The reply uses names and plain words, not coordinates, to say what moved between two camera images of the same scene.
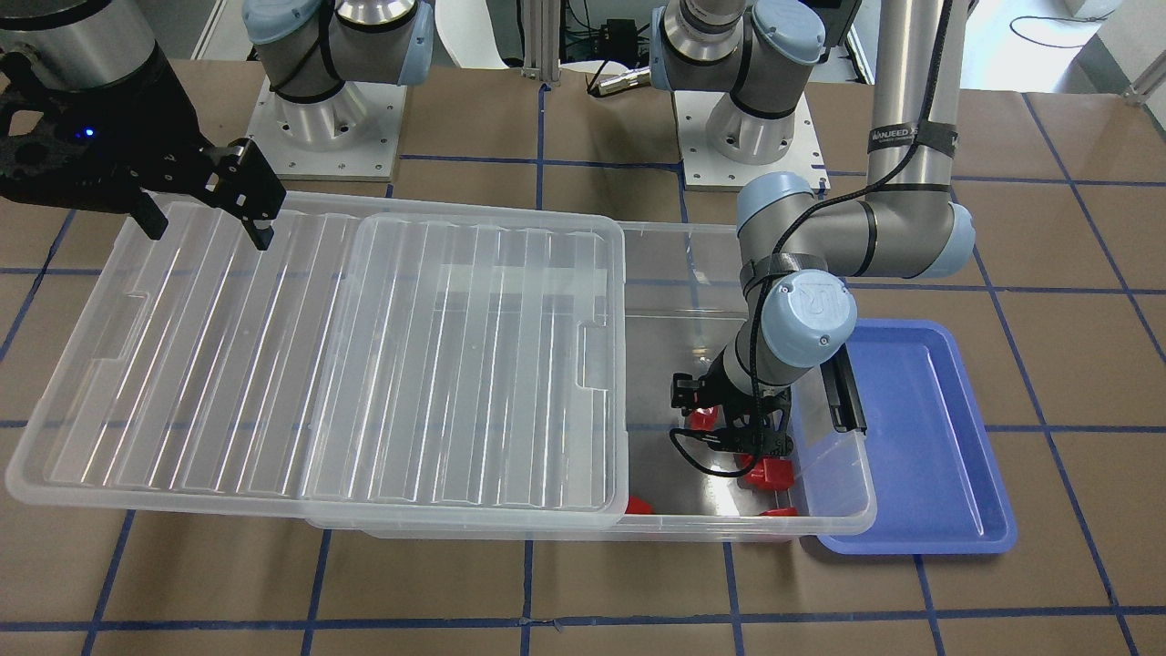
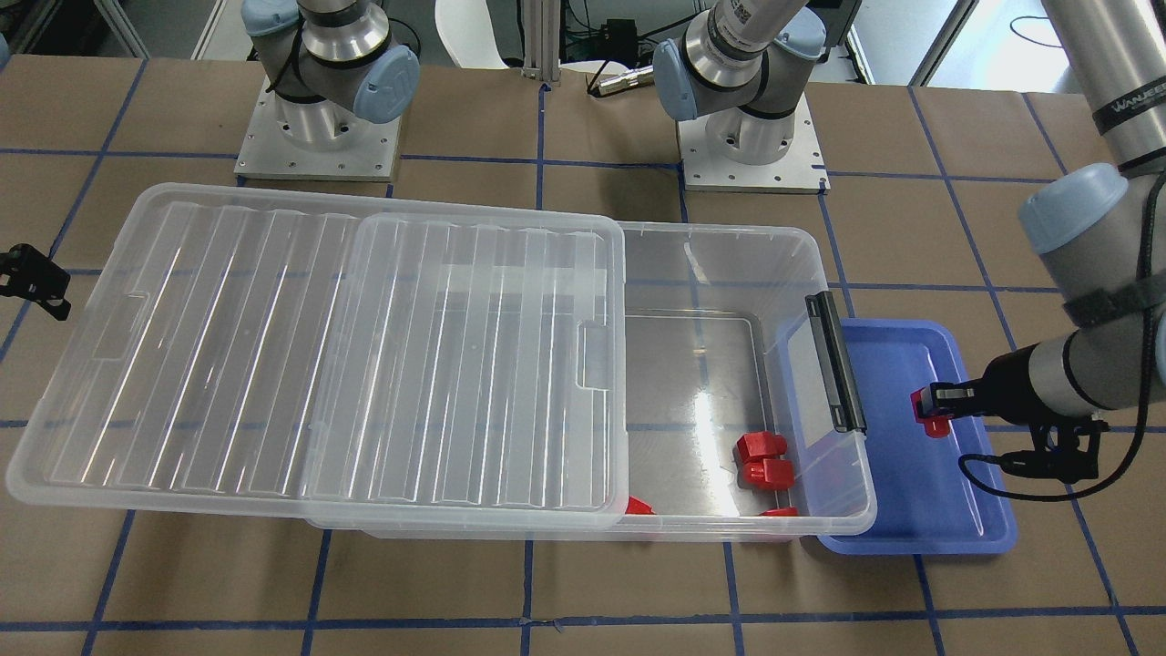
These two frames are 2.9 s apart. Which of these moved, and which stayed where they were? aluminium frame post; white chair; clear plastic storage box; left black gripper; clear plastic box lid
Moved: left black gripper
Stayed: white chair; aluminium frame post; clear plastic storage box; clear plastic box lid
